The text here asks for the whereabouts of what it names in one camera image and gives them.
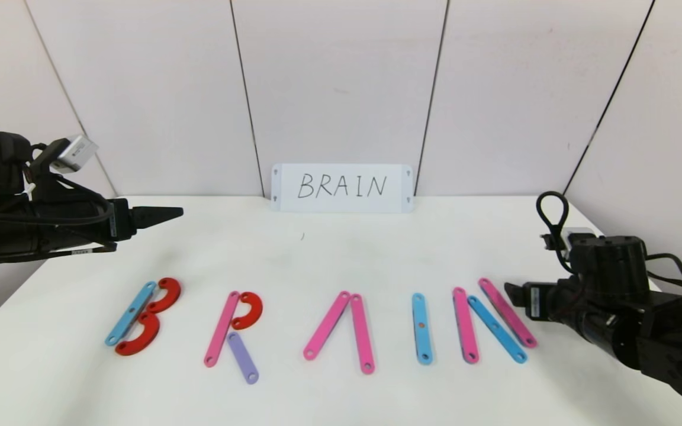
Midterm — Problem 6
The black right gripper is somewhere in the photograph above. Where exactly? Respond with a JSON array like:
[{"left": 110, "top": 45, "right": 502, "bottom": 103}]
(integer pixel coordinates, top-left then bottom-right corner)
[{"left": 504, "top": 278, "right": 583, "bottom": 327}]

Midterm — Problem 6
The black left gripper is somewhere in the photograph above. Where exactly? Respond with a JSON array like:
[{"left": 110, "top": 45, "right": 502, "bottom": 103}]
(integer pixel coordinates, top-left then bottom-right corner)
[{"left": 57, "top": 198, "right": 184, "bottom": 244}]

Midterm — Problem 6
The short pink plastic bar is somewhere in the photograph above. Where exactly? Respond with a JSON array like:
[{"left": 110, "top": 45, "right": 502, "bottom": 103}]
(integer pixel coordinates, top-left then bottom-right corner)
[{"left": 478, "top": 277, "right": 539, "bottom": 349}]

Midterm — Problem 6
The short blue plastic bar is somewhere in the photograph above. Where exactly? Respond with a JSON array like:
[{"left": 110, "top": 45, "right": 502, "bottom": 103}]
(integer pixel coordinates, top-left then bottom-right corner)
[{"left": 467, "top": 295, "right": 529, "bottom": 364}]

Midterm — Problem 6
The long pink plastic bar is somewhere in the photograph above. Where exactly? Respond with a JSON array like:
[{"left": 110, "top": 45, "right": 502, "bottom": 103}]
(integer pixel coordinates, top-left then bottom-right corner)
[
  {"left": 452, "top": 287, "right": 481, "bottom": 365},
  {"left": 203, "top": 291, "right": 239, "bottom": 368},
  {"left": 303, "top": 291, "right": 351, "bottom": 361},
  {"left": 350, "top": 293, "right": 375, "bottom": 375}
]

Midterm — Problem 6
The small red curved piece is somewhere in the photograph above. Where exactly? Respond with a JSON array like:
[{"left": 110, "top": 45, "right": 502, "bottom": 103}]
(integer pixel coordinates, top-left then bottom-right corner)
[{"left": 231, "top": 292, "right": 263, "bottom": 330}]

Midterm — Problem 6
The short purple plastic bar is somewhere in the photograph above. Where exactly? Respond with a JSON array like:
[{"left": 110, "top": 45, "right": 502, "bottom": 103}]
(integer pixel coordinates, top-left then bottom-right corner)
[{"left": 227, "top": 331, "right": 260, "bottom": 385}]

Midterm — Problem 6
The white BRAIN word card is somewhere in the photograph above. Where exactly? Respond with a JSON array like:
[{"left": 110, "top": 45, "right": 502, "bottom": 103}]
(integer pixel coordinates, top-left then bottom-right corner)
[{"left": 270, "top": 164, "right": 414, "bottom": 214}]

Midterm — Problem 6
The large red curved piece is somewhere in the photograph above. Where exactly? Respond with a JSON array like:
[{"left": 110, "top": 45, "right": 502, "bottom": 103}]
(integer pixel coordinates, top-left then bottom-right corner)
[
  {"left": 116, "top": 312, "right": 162, "bottom": 356},
  {"left": 147, "top": 277, "right": 182, "bottom": 314}
]

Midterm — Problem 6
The long blue bar orange dot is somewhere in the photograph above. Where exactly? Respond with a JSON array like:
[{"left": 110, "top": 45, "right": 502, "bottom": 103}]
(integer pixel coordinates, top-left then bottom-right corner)
[{"left": 411, "top": 293, "right": 433, "bottom": 364}]

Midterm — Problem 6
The long blue plastic bar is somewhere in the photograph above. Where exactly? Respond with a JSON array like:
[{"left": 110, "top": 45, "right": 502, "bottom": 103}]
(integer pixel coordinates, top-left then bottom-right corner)
[{"left": 106, "top": 281, "right": 159, "bottom": 347}]

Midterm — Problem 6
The looped black camera cable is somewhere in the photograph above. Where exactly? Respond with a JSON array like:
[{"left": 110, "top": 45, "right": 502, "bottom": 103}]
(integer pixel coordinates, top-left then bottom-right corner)
[{"left": 535, "top": 191, "right": 575, "bottom": 274}]

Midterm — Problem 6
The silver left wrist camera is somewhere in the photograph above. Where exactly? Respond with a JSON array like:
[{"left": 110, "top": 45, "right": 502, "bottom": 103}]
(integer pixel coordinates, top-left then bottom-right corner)
[{"left": 50, "top": 134, "right": 99, "bottom": 175}]

